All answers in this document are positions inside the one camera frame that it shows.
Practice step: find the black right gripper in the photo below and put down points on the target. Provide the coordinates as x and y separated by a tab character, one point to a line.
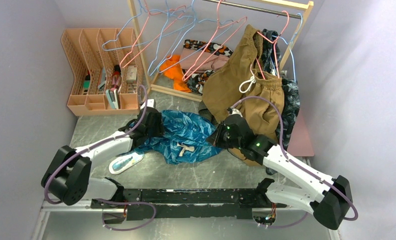
215	139

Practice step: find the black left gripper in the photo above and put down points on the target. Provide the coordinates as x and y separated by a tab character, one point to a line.
159	130

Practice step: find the blue leaf-print shorts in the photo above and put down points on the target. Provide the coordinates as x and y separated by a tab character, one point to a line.
184	139

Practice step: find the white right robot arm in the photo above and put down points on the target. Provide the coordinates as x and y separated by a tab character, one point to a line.
326	198

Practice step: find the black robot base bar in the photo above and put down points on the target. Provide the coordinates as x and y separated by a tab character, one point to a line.
141	204

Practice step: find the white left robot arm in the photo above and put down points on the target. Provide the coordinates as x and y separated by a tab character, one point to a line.
68	179

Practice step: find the brown hanging shorts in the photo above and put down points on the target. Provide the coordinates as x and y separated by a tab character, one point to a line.
242	77

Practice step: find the olive green garment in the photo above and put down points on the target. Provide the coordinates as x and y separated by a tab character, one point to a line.
205	113

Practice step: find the toothbrush blister pack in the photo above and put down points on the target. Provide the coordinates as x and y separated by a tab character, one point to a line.
124	162

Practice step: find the black orange patterned garment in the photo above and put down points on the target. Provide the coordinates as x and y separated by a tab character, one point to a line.
197	80

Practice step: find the pink mat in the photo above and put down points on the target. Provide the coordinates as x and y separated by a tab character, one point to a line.
300	144

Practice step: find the pink folded garment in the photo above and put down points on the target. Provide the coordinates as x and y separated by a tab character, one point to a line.
205	61

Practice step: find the peach plastic desk organizer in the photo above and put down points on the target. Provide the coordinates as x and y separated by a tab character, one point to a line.
107	70

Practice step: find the dark patterned hanging garment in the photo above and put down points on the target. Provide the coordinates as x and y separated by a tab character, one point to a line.
271	55

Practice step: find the wooden clothes rack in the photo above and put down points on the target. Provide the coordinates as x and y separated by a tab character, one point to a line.
303	17

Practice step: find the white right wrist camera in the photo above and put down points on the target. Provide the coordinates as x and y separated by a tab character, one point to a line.
234	111

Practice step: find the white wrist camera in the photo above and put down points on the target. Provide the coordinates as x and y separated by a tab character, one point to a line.
150	103
234	111

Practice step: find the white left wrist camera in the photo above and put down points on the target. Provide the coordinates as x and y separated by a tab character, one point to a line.
150	103

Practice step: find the blue wire hanger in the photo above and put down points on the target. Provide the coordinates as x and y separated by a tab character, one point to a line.
138	8

